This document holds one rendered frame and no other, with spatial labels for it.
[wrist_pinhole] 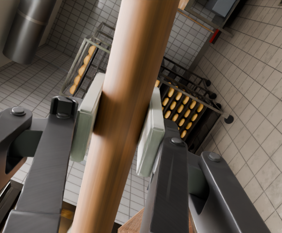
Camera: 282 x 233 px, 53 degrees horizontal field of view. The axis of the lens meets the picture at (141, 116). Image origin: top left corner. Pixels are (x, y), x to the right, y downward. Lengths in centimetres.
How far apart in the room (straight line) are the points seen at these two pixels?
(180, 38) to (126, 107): 508
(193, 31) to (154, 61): 510
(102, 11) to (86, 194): 502
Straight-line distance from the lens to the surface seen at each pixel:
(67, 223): 237
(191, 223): 192
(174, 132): 16
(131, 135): 17
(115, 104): 16
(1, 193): 214
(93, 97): 15
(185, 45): 526
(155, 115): 15
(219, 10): 459
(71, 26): 530
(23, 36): 329
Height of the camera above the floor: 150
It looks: 11 degrees down
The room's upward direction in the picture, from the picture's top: 63 degrees counter-clockwise
